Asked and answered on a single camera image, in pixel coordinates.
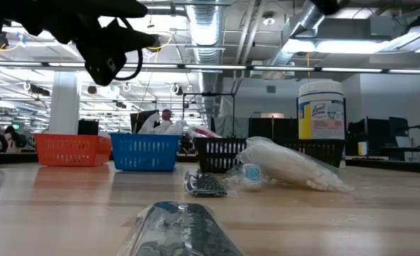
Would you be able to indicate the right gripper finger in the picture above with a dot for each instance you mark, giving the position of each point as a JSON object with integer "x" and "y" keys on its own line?
{"x": 325, "y": 5}

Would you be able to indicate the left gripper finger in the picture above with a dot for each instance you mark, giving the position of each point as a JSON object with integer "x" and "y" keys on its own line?
{"x": 124, "y": 9}
{"x": 131, "y": 39}

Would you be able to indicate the black comb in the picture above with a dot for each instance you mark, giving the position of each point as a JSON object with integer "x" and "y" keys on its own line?
{"x": 181, "y": 231}
{"x": 206, "y": 185}

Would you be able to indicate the blue white toothbrush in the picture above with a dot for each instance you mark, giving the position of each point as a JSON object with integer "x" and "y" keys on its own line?
{"x": 250, "y": 173}

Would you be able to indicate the black background monitor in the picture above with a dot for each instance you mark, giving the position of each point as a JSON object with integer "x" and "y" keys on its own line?
{"x": 142, "y": 119}

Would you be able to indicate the person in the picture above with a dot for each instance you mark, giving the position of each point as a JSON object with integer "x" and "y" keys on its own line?
{"x": 10, "y": 137}
{"x": 166, "y": 114}

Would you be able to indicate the horizontal bar with light strips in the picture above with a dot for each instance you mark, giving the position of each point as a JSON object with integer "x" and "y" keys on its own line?
{"x": 213, "y": 66}

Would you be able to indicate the white pillar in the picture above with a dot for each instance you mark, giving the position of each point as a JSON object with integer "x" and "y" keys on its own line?
{"x": 64, "y": 103}

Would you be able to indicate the black background cabinet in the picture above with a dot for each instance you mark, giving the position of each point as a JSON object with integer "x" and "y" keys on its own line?
{"x": 88, "y": 127}

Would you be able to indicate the white Lysol wipes canister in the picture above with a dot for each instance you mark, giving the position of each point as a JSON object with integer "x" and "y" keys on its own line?
{"x": 321, "y": 113}

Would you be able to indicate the blue plastic basket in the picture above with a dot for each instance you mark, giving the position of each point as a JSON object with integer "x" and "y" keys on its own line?
{"x": 144, "y": 153}

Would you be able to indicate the orange plastic basket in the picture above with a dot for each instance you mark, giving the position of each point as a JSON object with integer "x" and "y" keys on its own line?
{"x": 72, "y": 149}

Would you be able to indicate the black monitor workstation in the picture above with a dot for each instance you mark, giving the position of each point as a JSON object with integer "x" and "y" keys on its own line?
{"x": 394, "y": 128}

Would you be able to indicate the black plastic basket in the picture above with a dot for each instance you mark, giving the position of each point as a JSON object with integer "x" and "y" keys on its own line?
{"x": 323, "y": 149}
{"x": 218, "y": 154}

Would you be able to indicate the smooth silver ventilation duct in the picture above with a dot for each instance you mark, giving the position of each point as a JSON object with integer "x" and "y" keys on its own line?
{"x": 312, "y": 16}

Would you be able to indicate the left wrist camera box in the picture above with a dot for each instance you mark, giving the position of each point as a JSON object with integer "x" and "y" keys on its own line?
{"x": 103, "y": 65}

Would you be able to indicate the ribbed silver ventilation duct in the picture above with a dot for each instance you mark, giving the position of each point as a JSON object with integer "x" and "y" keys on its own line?
{"x": 206, "y": 32}

